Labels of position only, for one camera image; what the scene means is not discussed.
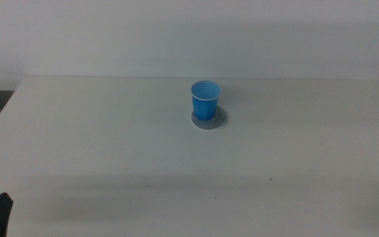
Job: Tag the round grey cup mat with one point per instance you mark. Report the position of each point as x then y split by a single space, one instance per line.
218 121

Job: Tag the blue plastic cup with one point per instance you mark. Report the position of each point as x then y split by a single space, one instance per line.
204 107

